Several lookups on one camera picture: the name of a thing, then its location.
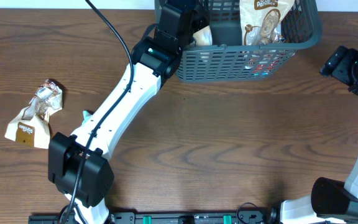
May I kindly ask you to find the grey plastic basket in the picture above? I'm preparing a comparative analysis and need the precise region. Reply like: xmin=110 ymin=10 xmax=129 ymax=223
xmin=154 ymin=0 xmax=323 ymax=83

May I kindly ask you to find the beige snack bag top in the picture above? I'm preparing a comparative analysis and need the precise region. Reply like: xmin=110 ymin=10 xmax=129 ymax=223
xmin=193 ymin=26 xmax=213 ymax=47

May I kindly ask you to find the mint green snack packet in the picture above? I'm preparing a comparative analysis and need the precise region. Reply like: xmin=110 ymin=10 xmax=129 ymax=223
xmin=81 ymin=110 xmax=93 ymax=125

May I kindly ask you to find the blue multicolour snack pack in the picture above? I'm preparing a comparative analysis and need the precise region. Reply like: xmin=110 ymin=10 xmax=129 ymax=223
xmin=244 ymin=50 xmax=296 ymax=78

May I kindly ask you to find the beige brown snack bag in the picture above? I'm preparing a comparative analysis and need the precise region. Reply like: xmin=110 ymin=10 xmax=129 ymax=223
xmin=239 ymin=0 xmax=295 ymax=45
xmin=4 ymin=79 xmax=63 ymax=149

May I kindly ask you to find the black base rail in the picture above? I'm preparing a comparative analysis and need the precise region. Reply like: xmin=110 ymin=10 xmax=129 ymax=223
xmin=28 ymin=208 xmax=335 ymax=224

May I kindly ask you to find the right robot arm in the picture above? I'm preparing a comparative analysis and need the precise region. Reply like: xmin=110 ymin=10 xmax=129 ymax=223
xmin=267 ymin=46 xmax=358 ymax=223

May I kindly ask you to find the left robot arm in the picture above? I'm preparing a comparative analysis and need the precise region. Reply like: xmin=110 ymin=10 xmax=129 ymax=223
xmin=48 ymin=0 xmax=210 ymax=223

